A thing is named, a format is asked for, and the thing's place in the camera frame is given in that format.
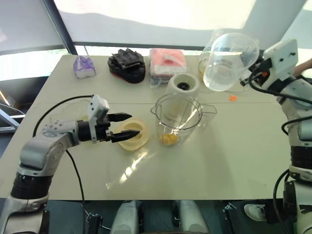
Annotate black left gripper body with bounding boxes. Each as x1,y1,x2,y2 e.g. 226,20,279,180
96,113,114,143

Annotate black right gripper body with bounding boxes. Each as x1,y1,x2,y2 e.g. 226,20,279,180
248,57,273,86

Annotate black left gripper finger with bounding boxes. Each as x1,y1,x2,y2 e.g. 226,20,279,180
108,112,133,123
110,130,141,144

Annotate clear plastic pitcher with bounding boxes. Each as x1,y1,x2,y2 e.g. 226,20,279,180
202,33,260,92

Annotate cream blender lid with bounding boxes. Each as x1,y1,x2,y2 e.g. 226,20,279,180
117,117,151,152

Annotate orange segments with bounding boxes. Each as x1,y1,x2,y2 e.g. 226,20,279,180
158,132,180,146

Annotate clear blender jar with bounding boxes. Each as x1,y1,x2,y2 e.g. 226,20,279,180
150,93,218,147

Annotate white blender base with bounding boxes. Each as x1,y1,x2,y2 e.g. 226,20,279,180
166,74,201,98

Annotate clear container with yellow contents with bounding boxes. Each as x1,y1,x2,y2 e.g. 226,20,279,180
198,51,213,77

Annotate black glove bundle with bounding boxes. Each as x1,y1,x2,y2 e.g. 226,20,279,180
106,48,147,84

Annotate purple and white packet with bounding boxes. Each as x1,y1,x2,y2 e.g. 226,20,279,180
73,55,97,79

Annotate pink packet stack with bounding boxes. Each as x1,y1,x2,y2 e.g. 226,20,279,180
148,47,188,89

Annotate silver rounded robot leg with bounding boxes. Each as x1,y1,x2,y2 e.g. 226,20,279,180
110,200,142,234
174,200,211,234

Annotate black table clamp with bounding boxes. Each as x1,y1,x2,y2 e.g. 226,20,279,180
222,202,247,234
84,212,104,234

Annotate grey metal stand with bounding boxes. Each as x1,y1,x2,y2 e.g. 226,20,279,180
0,90,26,134

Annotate white sneaker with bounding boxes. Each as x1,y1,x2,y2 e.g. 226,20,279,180
244,203,268,222

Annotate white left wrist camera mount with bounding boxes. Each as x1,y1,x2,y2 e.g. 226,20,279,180
87,94,111,143

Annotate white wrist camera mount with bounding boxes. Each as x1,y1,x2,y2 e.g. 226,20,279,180
87,94,111,143
262,39,299,82

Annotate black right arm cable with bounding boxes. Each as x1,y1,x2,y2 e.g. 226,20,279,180
248,70,312,109

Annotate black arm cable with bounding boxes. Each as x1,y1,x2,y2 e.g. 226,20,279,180
32,94,95,137
248,70,312,109

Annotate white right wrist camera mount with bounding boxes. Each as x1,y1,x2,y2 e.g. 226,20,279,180
262,39,299,82

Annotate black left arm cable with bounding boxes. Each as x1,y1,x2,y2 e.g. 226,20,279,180
32,94,95,137

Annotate dark window frame post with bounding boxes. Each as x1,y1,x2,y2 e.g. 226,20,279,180
43,0,79,56

